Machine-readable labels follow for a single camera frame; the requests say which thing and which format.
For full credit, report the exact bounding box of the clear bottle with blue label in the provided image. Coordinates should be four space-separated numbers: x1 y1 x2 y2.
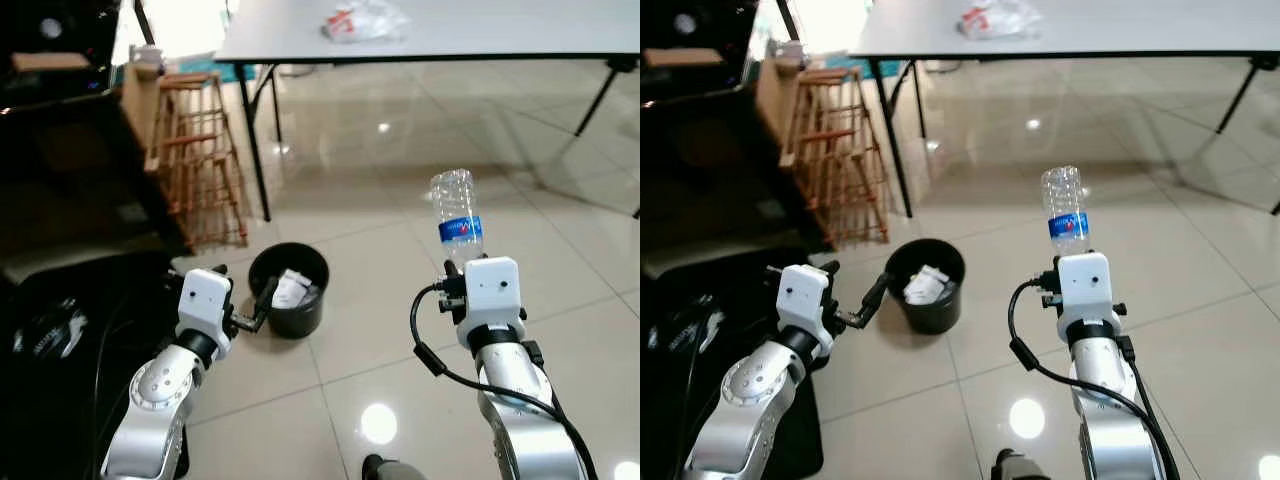
430 168 485 276
1040 165 1091 256

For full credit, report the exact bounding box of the white paper trash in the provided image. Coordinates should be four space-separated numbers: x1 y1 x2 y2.
272 268 313 311
903 265 951 306

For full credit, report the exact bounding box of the black round rubbish bin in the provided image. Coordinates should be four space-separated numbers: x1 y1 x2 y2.
885 238 967 334
248 242 331 339

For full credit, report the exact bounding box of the black metal table leg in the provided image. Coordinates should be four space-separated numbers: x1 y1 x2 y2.
238 62 273 223
905 60 926 139
268 65 284 143
868 58 913 219

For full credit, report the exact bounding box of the dark low cabinet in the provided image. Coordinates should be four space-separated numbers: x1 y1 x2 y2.
640 0 831 251
0 0 191 256

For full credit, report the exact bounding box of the black bag with white print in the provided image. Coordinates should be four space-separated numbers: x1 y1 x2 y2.
640 250 821 480
0 250 191 480

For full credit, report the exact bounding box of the dark robot right foot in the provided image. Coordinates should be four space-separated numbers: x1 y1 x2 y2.
360 455 421 480
995 450 1046 480

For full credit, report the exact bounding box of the slanted black table leg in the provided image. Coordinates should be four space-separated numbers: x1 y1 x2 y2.
1215 55 1280 134
575 55 639 138

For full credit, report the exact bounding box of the clear crumpled plastic bag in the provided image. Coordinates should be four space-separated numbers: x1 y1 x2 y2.
955 0 1041 41
320 0 411 43

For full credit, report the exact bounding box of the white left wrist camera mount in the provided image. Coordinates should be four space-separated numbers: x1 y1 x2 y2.
177 268 236 361
775 263 836 361

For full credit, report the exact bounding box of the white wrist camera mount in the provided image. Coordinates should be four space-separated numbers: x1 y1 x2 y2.
1055 252 1121 341
457 257 526 351
177 268 236 361
775 263 836 361

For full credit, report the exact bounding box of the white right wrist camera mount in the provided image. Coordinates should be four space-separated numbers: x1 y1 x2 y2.
457 257 526 351
1055 252 1121 341

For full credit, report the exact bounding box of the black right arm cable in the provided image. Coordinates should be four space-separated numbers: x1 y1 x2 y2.
1007 278 1181 480
410 283 599 480

